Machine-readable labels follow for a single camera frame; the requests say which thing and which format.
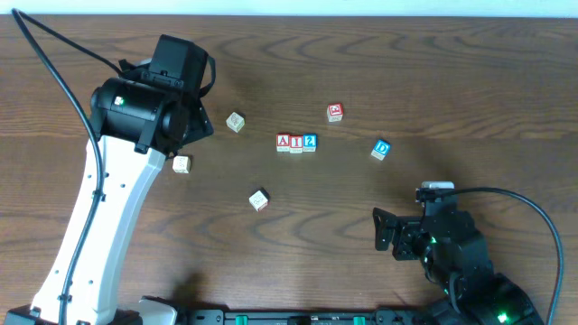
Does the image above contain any white block with cow picture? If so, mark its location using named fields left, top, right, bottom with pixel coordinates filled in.
left=172, top=155, right=191, bottom=174

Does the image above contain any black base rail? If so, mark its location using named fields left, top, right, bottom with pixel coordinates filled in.
left=142, top=310, right=434, bottom=325

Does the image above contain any blue letter D block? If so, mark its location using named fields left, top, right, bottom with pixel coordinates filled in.
left=370, top=139, right=391, bottom=161

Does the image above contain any red letter E block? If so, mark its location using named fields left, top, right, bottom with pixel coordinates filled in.
left=327, top=103, right=344, bottom=123

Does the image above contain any red letter I block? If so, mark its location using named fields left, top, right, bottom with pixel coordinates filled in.
left=289, top=135, right=303, bottom=153

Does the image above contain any white block near centre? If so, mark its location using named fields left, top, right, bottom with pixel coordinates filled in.
left=248, top=190, right=269, bottom=211

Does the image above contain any red letter A block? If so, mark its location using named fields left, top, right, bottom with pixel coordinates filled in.
left=275, top=134, right=290, bottom=152

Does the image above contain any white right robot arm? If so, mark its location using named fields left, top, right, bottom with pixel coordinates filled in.
left=372, top=197, right=543, bottom=324

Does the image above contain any white block with number three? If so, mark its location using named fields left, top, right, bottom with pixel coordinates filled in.
left=226, top=112, right=245, bottom=133

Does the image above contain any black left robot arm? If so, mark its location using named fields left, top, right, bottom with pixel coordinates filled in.
left=5, top=76, right=212, bottom=324

